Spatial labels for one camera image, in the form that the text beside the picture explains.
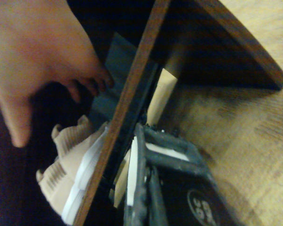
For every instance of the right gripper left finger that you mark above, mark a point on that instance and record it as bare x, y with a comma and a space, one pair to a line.
132, 174

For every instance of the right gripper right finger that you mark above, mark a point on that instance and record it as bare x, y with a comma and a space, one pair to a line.
169, 146

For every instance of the person's hand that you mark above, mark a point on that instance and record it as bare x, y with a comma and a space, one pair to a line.
38, 47

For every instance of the brown shoe rack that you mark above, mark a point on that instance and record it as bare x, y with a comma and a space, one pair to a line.
132, 82

